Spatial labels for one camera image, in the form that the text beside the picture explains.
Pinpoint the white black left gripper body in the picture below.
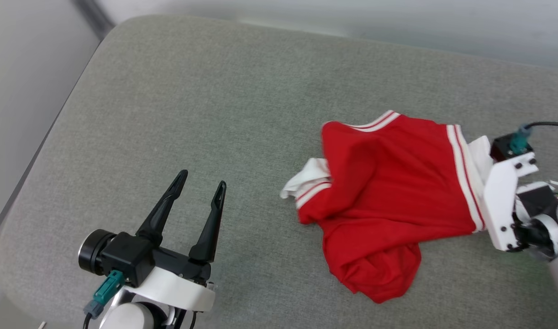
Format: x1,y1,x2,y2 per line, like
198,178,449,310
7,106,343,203
124,249,216,313

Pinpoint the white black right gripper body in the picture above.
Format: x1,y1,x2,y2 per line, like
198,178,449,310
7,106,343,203
483,152,558,253

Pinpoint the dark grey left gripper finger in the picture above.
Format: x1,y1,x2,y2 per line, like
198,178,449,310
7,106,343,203
137,170,189,248
189,181,227,264

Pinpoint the red white-trimmed garment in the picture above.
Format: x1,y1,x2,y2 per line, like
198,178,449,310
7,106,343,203
280,110,494,304

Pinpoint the grey fabric sofa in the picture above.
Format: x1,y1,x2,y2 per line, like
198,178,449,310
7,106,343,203
0,14,558,329

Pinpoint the teal plug right camera cable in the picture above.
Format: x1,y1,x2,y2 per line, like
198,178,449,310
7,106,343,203
510,121,558,154

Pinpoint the teal plug camera cable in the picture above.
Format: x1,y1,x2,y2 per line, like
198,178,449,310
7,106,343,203
510,121,558,154
82,270,125,329

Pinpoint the teal plug left camera cable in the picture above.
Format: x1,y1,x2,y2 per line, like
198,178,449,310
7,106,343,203
82,270,125,329

